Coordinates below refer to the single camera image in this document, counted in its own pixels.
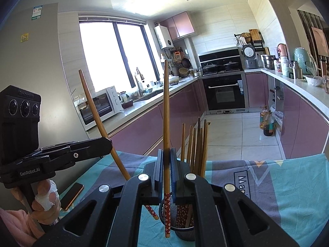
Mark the plastic-covered bowl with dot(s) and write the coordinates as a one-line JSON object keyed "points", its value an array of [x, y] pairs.
{"points": [[314, 81]]}

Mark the black pot with lid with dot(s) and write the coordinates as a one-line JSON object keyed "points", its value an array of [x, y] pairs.
{"points": [[231, 65]]}

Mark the white casserole dish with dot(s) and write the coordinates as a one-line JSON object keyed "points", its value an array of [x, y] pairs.
{"points": [[173, 80]]}

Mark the kitchen window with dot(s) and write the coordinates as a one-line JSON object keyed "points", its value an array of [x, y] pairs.
{"points": [[102, 51]]}

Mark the clear plastic bag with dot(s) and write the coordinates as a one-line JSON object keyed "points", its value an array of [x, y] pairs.
{"points": [[277, 121]]}

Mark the dark red bowl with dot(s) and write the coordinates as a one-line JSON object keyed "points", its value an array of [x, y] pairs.
{"points": [[127, 104]]}

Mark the steel stock pot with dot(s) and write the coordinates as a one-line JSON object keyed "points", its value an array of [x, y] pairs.
{"points": [[268, 61]]}

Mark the pink base cabinets long counter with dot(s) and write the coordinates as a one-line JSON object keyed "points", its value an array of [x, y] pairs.
{"points": [[303, 118]]}

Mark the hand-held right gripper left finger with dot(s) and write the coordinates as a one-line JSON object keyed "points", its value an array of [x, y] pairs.
{"points": [[161, 166]]}

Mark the black wok with lid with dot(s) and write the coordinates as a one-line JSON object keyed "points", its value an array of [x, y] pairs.
{"points": [[210, 67]]}

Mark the bundle of wooden chopsticks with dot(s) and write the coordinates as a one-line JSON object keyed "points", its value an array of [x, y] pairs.
{"points": [[198, 154]]}

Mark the white container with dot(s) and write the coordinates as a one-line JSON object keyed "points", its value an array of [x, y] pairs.
{"points": [[284, 64]]}

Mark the teal and grey tablecloth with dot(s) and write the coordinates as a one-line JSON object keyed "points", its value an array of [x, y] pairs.
{"points": [[277, 198]]}

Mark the white toaster oven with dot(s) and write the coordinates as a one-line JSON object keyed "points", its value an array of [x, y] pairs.
{"points": [[97, 105]]}

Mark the floral-tipped wooden chopstick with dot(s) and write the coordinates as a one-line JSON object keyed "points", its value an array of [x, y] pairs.
{"points": [[93, 105], [166, 108]]}

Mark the black mesh utensil holder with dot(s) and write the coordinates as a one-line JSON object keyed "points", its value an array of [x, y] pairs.
{"points": [[185, 234]]}

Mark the smartphone with orange edge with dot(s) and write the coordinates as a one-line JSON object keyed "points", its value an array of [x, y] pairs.
{"points": [[72, 196]]}

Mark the grey refrigerator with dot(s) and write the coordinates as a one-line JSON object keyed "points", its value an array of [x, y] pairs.
{"points": [[38, 64]]}

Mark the white water heater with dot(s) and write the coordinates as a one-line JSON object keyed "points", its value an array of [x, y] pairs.
{"points": [[163, 37]]}

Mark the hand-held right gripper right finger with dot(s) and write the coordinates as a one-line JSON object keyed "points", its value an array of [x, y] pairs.
{"points": [[173, 166]]}

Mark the steel kitchen faucet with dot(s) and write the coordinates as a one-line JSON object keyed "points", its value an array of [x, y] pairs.
{"points": [[140, 75]]}

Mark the yellow cooking oil bottle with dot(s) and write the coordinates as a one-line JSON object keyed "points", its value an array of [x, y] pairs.
{"points": [[263, 119]]}

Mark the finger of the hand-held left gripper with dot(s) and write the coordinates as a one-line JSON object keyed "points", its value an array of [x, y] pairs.
{"points": [[56, 148], [90, 149]]}

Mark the framed picture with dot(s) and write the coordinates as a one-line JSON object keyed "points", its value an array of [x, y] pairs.
{"points": [[321, 41]]}

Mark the hanging black pan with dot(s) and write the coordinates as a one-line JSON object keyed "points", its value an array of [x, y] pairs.
{"points": [[186, 62]]}

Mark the black rack with cutting boards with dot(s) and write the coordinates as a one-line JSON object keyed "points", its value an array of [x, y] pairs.
{"points": [[256, 40]]}

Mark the black built-in oven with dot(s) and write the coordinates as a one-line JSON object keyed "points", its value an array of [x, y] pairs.
{"points": [[223, 92]]}

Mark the grey rice cooker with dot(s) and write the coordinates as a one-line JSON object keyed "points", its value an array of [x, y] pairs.
{"points": [[249, 55]]}

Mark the pink wall cabinet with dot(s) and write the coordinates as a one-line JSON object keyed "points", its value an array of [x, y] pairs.
{"points": [[180, 25]]}

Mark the white electric kettle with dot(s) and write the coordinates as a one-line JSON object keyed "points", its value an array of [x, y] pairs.
{"points": [[119, 97]]}

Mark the pink kettle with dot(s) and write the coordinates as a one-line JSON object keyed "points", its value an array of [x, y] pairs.
{"points": [[282, 50]]}

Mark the steel thermos bottle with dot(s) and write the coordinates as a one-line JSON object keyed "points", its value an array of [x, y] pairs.
{"points": [[297, 70]]}

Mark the yellow square sticker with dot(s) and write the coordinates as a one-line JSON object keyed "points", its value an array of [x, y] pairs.
{"points": [[24, 37]]}

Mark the green appliance label sticker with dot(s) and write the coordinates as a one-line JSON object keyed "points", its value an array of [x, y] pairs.
{"points": [[36, 12]]}

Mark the pink base cabinets with sink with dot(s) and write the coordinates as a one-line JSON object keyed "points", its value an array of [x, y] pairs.
{"points": [[144, 123]]}

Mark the person's left hand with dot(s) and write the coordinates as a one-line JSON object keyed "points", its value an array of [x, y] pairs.
{"points": [[46, 211]]}

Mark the black stove with hood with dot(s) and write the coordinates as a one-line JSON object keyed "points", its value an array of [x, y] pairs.
{"points": [[218, 55]]}

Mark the mint green appliance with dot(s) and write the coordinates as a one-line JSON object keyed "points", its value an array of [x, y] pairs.
{"points": [[302, 59]]}

